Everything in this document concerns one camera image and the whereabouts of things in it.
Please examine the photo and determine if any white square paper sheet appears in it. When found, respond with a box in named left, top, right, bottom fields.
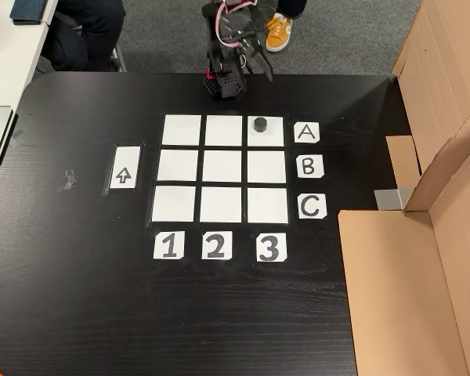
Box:
left=201, top=150, right=243, bottom=183
left=247, top=187, right=290, bottom=225
left=199, top=186, right=243, bottom=224
left=205, top=115, right=243, bottom=146
left=157, top=150, right=199, bottom=183
left=247, top=150, right=287, bottom=184
left=162, top=114, right=202, bottom=146
left=151, top=186, right=197, bottom=223
left=247, top=116, right=285, bottom=147

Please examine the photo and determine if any person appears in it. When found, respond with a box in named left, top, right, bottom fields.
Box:
left=42, top=0, right=126, bottom=74
left=265, top=0, right=309, bottom=53

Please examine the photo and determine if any paper sheet letter A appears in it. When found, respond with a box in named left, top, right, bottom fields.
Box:
left=293, top=121, right=320, bottom=144

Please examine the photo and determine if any grey metal chair leg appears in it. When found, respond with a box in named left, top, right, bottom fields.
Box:
left=109, top=37, right=128, bottom=74

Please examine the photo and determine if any paper sheet letter B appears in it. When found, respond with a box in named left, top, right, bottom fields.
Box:
left=296, top=154, right=325, bottom=179

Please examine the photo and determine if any white arrow paper sheet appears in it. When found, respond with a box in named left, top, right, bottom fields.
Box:
left=109, top=146, right=141, bottom=190

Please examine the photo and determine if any paper sheet letter C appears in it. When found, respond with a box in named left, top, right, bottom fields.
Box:
left=297, top=193, right=328, bottom=220

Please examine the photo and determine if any brown cardboard panel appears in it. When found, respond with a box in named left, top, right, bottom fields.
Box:
left=385, top=0, right=470, bottom=189
left=338, top=93, right=470, bottom=376

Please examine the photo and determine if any paper sheet number 2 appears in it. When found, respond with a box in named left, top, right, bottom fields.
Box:
left=201, top=230, right=233, bottom=261

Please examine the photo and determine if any paper sheet number 3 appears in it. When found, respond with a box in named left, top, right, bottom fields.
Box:
left=256, top=233, right=287, bottom=262

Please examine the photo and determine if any grey tape strip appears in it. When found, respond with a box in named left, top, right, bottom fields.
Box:
left=374, top=186, right=415, bottom=212

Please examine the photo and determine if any paper sheet number 1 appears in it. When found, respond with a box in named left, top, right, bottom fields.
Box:
left=153, top=230, right=186, bottom=260

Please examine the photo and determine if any dark blue case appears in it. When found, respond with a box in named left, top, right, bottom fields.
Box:
left=9, top=0, right=48, bottom=26

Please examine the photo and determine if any white desk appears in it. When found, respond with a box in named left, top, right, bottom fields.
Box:
left=0, top=0, right=60, bottom=110

